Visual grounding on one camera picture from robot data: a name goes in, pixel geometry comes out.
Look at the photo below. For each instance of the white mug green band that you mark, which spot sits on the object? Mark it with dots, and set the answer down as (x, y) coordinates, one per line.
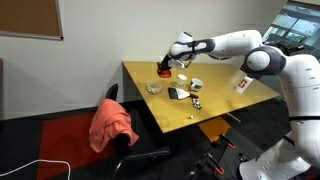
(196, 85)

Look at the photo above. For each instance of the orange plastic lid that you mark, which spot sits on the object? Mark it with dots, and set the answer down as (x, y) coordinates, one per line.
(164, 73)

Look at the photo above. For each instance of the clear plastic bowl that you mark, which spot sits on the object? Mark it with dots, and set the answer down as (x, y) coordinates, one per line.
(154, 87)

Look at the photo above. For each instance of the brown cork board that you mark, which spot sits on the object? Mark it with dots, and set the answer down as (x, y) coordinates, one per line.
(26, 16)

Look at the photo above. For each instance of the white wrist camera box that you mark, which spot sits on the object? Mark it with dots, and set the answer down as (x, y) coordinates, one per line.
(178, 64)

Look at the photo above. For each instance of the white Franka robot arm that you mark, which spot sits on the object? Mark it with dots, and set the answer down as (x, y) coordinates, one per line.
(230, 41)

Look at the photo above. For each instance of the glass window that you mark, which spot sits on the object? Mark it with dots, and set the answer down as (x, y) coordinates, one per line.
(293, 23)

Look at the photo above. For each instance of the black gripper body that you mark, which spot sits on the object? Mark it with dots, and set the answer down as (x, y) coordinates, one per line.
(166, 61)

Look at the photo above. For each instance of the black office chair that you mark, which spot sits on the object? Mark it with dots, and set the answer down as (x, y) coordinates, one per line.
(112, 91)

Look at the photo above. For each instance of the salmon pink cloth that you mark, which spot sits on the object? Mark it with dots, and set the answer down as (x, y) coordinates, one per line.
(110, 123)

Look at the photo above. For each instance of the white hand brush black bristles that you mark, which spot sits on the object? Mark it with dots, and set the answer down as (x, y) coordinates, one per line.
(180, 93)

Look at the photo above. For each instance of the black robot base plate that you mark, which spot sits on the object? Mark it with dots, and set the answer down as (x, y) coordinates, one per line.
(230, 160)

